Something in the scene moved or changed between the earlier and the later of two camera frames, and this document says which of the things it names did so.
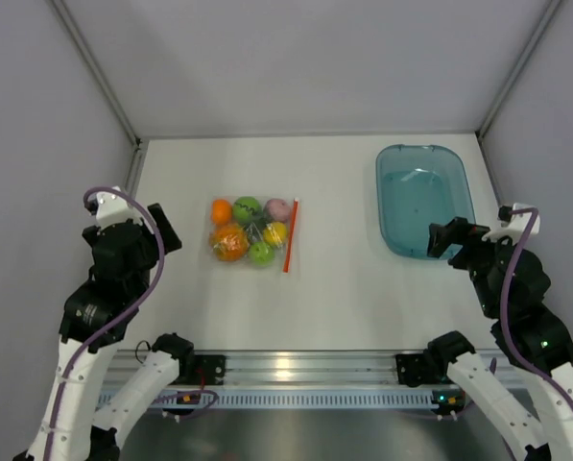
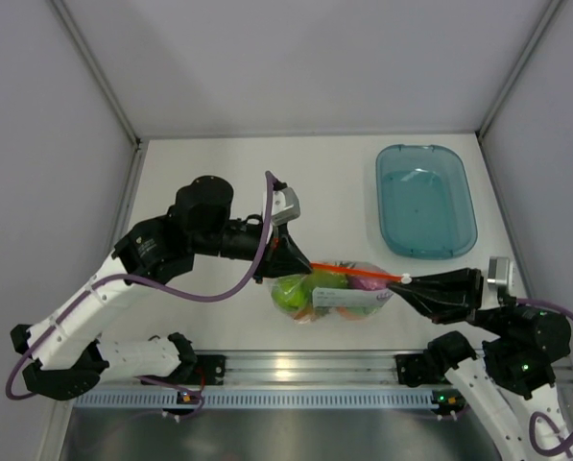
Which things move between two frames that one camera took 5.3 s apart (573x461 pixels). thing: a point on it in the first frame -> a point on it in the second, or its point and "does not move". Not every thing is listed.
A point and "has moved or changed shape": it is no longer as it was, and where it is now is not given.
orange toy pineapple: x=229 y=242 has moved or changed shape
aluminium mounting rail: x=301 y=369 does not move
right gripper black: x=459 y=231 -> x=446 y=296
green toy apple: x=261 y=254 has moved or changed shape
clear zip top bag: x=252 y=233 has moved or changed shape
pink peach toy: x=276 y=209 has moved or changed shape
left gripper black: x=171 y=242 -> x=280 y=256
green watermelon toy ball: x=248 y=209 -> x=323 y=278
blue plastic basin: x=417 y=186 does not move
